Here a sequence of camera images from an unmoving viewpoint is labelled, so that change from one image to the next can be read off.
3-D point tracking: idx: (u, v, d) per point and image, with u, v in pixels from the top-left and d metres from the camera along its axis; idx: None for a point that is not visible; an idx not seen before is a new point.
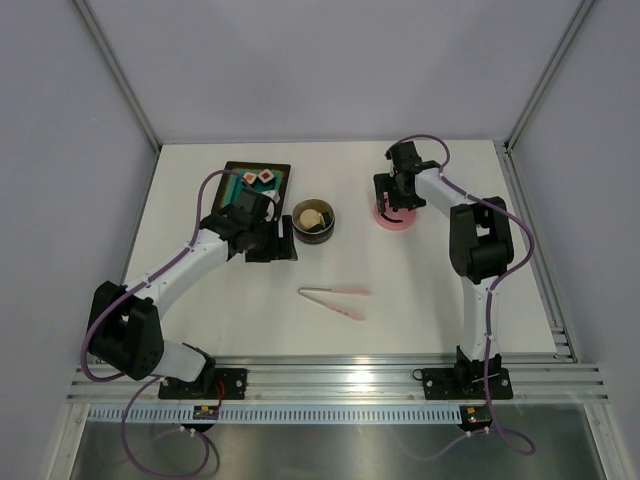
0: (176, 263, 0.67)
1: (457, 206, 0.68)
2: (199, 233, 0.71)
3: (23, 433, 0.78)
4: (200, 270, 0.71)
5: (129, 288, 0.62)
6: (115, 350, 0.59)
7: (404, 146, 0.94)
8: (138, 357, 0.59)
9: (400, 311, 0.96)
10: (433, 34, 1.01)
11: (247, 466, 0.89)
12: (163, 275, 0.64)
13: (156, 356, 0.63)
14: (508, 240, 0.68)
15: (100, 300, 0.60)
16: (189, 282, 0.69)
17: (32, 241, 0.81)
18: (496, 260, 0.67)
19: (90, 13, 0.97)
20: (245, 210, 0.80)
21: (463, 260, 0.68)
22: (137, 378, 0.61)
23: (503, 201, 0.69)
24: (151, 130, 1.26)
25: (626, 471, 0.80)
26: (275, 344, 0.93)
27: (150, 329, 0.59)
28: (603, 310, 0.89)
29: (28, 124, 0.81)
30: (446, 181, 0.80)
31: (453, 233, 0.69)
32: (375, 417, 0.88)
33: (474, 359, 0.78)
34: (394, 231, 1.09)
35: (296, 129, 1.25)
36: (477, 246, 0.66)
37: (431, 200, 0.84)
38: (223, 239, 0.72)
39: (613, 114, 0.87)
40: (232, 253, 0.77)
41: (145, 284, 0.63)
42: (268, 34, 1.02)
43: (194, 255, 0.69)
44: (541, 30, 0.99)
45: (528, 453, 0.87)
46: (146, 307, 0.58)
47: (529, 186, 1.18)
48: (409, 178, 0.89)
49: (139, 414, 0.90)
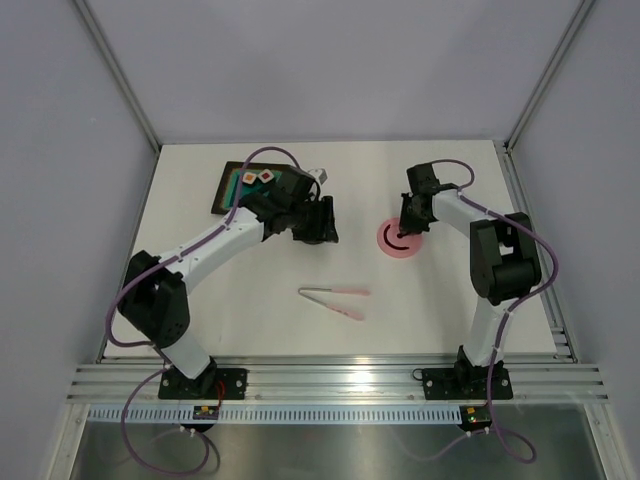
0: (211, 240, 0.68)
1: (476, 223, 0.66)
2: (236, 213, 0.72)
3: (22, 432, 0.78)
4: (233, 249, 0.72)
5: (163, 260, 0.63)
6: (143, 318, 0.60)
7: (422, 169, 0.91)
8: (164, 327, 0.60)
9: (400, 311, 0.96)
10: (433, 34, 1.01)
11: (247, 466, 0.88)
12: (197, 251, 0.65)
13: (180, 328, 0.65)
14: (534, 260, 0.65)
15: (135, 269, 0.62)
16: (223, 257, 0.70)
17: (32, 240, 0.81)
18: (522, 279, 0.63)
19: (90, 13, 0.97)
20: (286, 192, 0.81)
21: (486, 281, 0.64)
22: (160, 345, 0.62)
23: (527, 218, 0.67)
24: (151, 130, 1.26)
25: (626, 471, 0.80)
26: (275, 344, 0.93)
27: (176, 302, 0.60)
28: (603, 310, 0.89)
29: (29, 124, 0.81)
30: (463, 199, 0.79)
31: (474, 251, 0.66)
32: (376, 417, 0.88)
33: (477, 365, 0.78)
34: (401, 258, 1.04)
35: (296, 130, 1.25)
36: (499, 264, 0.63)
37: (450, 220, 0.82)
38: (259, 221, 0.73)
39: (614, 114, 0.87)
40: (268, 234, 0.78)
41: (177, 258, 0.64)
42: (268, 34, 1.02)
43: (231, 233, 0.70)
44: (541, 31, 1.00)
45: (527, 460, 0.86)
46: (175, 282, 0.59)
47: (529, 187, 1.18)
48: (426, 199, 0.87)
49: (139, 414, 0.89)
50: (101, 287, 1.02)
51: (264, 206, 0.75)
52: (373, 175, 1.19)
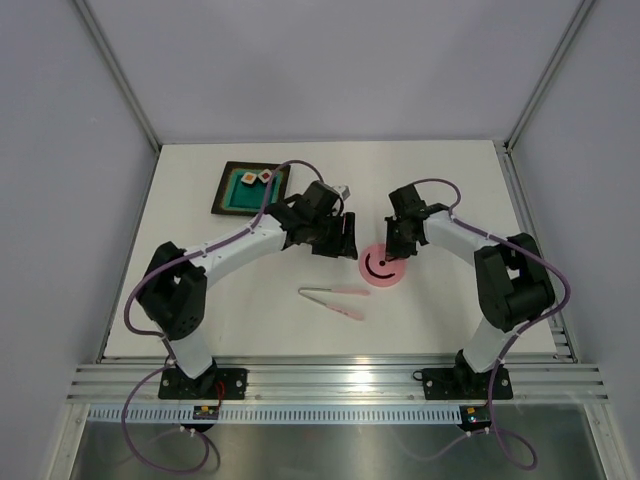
0: (235, 241, 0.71)
1: (482, 251, 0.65)
2: (262, 219, 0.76)
3: (22, 433, 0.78)
4: (254, 252, 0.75)
5: (187, 253, 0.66)
6: (160, 308, 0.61)
7: (407, 190, 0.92)
8: (180, 317, 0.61)
9: (400, 311, 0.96)
10: (433, 33, 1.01)
11: (246, 466, 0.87)
12: (220, 250, 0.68)
13: (193, 324, 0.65)
14: (544, 283, 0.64)
15: (159, 258, 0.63)
16: (243, 259, 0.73)
17: (32, 239, 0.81)
18: (534, 303, 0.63)
19: (90, 12, 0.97)
20: (311, 205, 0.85)
21: (499, 311, 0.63)
22: (172, 337, 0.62)
23: (532, 241, 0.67)
24: (151, 130, 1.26)
25: (626, 471, 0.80)
26: (275, 344, 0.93)
27: (196, 295, 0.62)
28: (604, 310, 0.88)
29: (29, 123, 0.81)
30: (459, 223, 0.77)
31: (482, 281, 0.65)
32: (376, 417, 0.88)
33: (478, 371, 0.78)
34: (388, 285, 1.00)
35: (296, 129, 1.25)
36: (511, 292, 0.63)
37: (448, 244, 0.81)
38: (282, 229, 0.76)
39: (614, 113, 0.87)
40: (289, 244, 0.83)
41: (202, 253, 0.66)
42: (268, 33, 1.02)
43: (255, 237, 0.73)
44: (541, 31, 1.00)
45: (529, 468, 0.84)
46: (197, 276, 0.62)
47: (529, 187, 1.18)
48: (416, 223, 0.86)
49: (140, 414, 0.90)
50: (100, 287, 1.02)
51: (287, 217, 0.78)
52: (373, 174, 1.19)
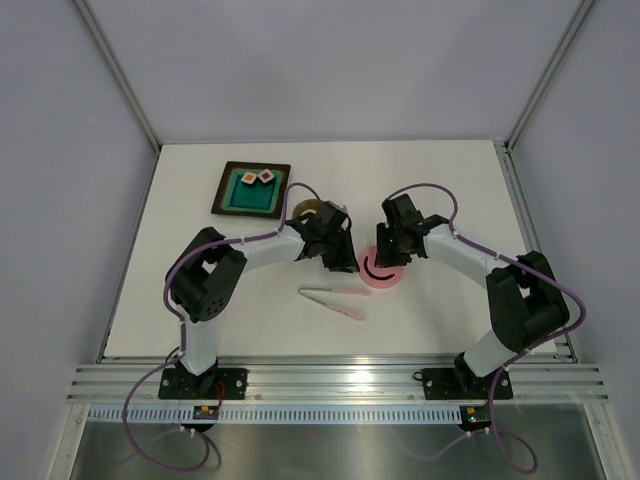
0: (267, 238, 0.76)
1: (494, 276, 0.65)
2: (286, 226, 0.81)
3: (22, 433, 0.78)
4: (276, 254, 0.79)
5: (228, 238, 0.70)
6: (191, 288, 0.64)
7: (401, 202, 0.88)
8: (209, 297, 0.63)
9: (400, 312, 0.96)
10: (433, 34, 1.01)
11: (247, 466, 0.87)
12: (255, 242, 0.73)
13: (219, 307, 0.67)
14: (559, 301, 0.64)
15: (200, 242, 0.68)
16: (265, 258, 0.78)
17: (32, 240, 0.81)
18: (550, 322, 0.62)
19: (90, 13, 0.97)
20: (323, 221, 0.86)
21: (517, 334, 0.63)
22: (198, 316, 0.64)
23: (541, 257, 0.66)
24: (151, 130, 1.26)
25: (626, 471, 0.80)
26: (275, 344, 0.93)
27: (229, 278, 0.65)
28: (603, 311, 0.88)
29: (28, 122, 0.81)
30: (462, 239, 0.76)
31: (497, 304, 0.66)
32: (375, 417, 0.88)
33: (480, 376, 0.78)
34: (387, 285, 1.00)
35: (297, 129, 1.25)
36: (527, 314, 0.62)
37: (450, 260, 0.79)
38: (302, 240, 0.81)
39: (613, 114, 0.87)
40: (303, 255, 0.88)
41: (241, 241, 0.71)
42: (268, 34, 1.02)
43: (282, 239, 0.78)
44: (541, 31, 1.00)
45: (529, 471, 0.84)
46: (236, 258, 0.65)
47: (529, 187, 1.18)
48: (416, 238, 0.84)
49: (140, 414, 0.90)
50: (100, 288, 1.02)
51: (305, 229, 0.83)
52: (373, 174, 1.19)
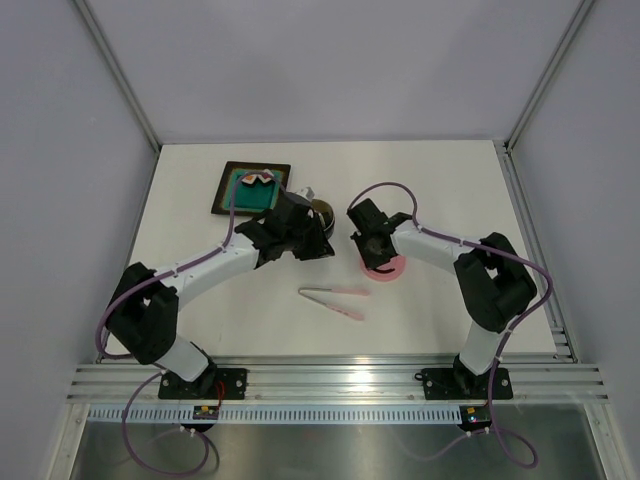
0: (208, 259, 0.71)
1: (461, 260, 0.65)
2: (233, 236, 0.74)
3: (22, 432, 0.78)
4: (227, 271, 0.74)
5: (158, 273, 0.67)
6: (130, 329, 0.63)
7: (365, 207, 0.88)
8: (149, 341, 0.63)
9: (397, 313, 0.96)
10: (433, 34, 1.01)
11: (246, 466, 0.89)
12: (192, 269, 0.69)
13: (166, 345, 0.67)
14: (525, 276, 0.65)
15: (128, 279, 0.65)
16: (219, 277, 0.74)
17: (31, 239, 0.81)
18: (519, 300, 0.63)
19: (90, 13, 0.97)
20: (281, 220, 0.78)
21: (490, 314, 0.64)
22: (142, 360, 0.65)
23: (504, 237, 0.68)
24: (151, 130, 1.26)
25: (626, 471, 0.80)
26: (276, 345, 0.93)
27: (166, 317, 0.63)
28: (603, 311, 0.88)
29: (28, 122, 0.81)
30: (426, 231, 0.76)
31: (467, 290, 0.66)
32: (375, 417, 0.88)
33: (480, 373, 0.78)
34: (386, 281, 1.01)
35: (297, 130, 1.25)
36: (498, 294, 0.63)
37: (416, 254, 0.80)
38: (254, 248, 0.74)
39: (613, 114, 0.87)
40: (263, 261, 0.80)
41: (173, 272, 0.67)
42: (268, 35, 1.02)
43: (227, 255, 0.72)
44: (541, 31, 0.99)
45: (532, 465, 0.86)
46: (167, 296, 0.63)
47: (529, 187, 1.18)
48: (383, 239, 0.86)
49: (139, 414, 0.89)
50: (101, 287, 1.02)
51: (260, 234, 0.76)
52: (373, 175, 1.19)
